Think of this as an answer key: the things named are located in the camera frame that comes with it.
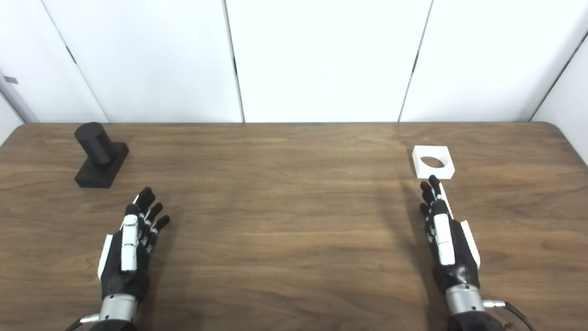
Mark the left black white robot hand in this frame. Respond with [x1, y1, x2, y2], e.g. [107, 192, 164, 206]
[97, 186, 170, 302]

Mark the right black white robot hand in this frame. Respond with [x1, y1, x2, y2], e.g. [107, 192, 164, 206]
[419, 175, 481, 295]

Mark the white square piece with hole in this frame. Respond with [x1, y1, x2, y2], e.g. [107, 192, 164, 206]
[412, 145, 456, 180]

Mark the black peg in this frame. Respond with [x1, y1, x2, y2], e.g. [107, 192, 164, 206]
[74, 122, 130, 188]

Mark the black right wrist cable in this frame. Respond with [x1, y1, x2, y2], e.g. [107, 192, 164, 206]
[482, 300, 536, 331]

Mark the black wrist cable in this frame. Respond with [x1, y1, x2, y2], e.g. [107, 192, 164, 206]
[64, 314, 100, 331]
[482, 300, 536, 331]

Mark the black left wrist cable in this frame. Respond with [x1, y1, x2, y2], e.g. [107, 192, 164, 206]
[64, 314, 100, 331]

